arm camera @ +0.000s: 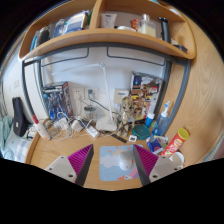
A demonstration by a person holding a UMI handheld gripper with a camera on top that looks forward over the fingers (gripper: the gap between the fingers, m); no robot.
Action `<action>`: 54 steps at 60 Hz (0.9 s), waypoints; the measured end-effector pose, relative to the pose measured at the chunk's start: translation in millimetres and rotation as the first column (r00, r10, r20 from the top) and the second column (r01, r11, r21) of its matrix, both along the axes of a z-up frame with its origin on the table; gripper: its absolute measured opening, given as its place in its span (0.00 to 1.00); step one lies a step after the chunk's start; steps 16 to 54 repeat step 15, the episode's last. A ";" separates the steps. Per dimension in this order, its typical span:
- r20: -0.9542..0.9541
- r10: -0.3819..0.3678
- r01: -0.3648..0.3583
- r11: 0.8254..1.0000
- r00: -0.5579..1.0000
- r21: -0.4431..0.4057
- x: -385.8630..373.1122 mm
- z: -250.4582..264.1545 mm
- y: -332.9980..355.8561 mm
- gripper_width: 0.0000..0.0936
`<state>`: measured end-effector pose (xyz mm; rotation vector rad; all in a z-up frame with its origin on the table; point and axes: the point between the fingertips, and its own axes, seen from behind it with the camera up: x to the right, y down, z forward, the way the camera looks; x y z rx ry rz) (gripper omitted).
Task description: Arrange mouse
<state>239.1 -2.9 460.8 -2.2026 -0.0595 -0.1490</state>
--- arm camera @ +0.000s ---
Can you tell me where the white power strip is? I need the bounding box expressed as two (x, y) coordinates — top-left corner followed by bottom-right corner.
(81, 125), (100, 138)

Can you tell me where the black ruler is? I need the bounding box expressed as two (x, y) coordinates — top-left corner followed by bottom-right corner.
(109, 132), (128, 144)

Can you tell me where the blue spray bottle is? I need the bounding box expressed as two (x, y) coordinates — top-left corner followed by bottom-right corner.
(152, 100), (172, 137)

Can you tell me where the teal blanket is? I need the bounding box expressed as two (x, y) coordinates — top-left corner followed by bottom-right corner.
(0, 115), (14, 158)

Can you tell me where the wooden shelf unit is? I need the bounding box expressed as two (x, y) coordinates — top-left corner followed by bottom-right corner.
(18, 0), (197, 62)

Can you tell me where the plaid bedding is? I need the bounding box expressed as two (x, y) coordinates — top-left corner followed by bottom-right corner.
(6, 136), (33, 161)

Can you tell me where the white desk lamp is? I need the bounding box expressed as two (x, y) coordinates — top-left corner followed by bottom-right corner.
(53, 62), (118, 133)

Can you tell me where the teal round container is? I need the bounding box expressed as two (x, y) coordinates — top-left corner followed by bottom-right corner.
(132, 124), (153, 140)

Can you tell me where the white wall outlet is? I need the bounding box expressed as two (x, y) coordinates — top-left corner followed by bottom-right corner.
(71, 87), (100, 102)

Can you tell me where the white red-capped pump bottle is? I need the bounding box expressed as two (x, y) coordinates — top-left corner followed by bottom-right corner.
(31, 114), (51, 142)

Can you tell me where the red chips can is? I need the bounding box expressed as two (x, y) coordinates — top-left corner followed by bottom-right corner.
(160, 128), (190, 158)

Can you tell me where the grey metal shelf frame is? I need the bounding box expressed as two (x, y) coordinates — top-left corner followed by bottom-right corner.
(21, 41), (192, 134)

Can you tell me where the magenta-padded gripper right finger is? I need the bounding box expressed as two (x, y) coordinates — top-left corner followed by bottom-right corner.
(133, 144), (184, 187)

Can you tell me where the brown tree figure toy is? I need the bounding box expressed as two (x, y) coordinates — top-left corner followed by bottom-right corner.
(116, 95), (136, 138)

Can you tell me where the blue tissue pack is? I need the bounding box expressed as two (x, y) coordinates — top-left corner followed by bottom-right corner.
(146, 134), (169, 155)

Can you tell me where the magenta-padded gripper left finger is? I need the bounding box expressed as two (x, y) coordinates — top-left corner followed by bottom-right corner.
(44, 143), (95, 187)

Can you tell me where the white cable tangle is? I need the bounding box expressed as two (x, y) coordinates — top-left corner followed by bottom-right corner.
(43, 114), (101, 141)

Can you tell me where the pastel cloud print mouse pad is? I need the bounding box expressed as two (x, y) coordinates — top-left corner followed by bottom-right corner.
(98, 144), (145, 183)

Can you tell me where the colourful toy box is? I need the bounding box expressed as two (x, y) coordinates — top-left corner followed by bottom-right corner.
(129, 71), (164, 121)

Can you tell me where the white charger block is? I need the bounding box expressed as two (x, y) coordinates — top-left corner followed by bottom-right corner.
(71, 119), (84, 133)

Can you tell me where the black bag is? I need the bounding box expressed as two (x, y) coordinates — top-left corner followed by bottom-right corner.
(11, 96), (29, 138)

